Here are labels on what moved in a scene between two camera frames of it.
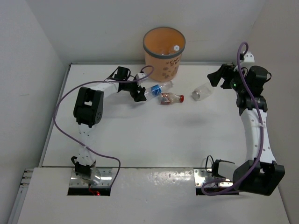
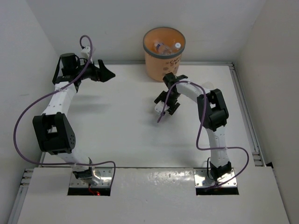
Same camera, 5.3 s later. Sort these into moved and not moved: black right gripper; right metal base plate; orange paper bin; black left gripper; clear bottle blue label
Moved: black right gripper; clear bottle blue label; black left gripper
Not moved: right metal base plate; orange paper bin
